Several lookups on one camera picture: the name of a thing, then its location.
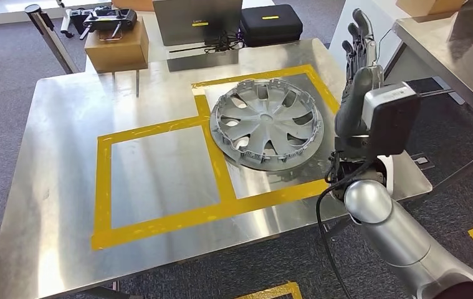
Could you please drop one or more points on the metal floor socket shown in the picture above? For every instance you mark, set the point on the metal floor socket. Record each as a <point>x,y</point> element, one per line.
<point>423,161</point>

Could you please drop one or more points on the black remote controller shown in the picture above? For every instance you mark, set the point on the black remote controller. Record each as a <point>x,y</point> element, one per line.
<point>108,18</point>

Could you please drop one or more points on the cardboard box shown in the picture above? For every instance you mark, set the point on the cardboard box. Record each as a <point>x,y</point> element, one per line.
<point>116,51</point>
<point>426,6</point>

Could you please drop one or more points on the white desk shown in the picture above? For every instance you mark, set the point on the white desk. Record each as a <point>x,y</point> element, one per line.
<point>157,51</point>

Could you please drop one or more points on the white platform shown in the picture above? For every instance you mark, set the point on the white platform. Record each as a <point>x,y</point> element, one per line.
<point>5,12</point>

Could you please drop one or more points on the white panel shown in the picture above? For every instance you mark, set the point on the white panel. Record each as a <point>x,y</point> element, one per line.
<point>343,24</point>

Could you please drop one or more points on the grey plastic wheel cover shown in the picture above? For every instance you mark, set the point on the grey plastic wheel cover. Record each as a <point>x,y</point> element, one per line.
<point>261,124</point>

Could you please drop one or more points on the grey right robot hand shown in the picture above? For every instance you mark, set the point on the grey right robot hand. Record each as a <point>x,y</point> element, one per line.
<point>351,103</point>

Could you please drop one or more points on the black case yellow label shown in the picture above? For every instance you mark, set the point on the black case yellow label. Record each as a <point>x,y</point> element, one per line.
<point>271,27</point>

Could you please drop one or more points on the chrome stanchion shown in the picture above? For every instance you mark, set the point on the chrome stanchion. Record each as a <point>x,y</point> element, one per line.
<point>52,39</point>

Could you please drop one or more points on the steel workbench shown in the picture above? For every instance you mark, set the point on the steel workbench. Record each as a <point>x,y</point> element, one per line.
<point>434,49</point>
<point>54,165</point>

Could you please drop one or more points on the white handheld device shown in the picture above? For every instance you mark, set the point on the white handheld device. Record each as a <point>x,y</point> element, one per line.
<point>67,22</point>

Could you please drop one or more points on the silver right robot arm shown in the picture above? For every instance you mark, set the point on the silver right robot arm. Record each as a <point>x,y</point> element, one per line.
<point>385,223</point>

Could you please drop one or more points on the grey laptop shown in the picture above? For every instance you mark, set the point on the grey laptop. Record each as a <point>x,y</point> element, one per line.
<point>195,20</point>

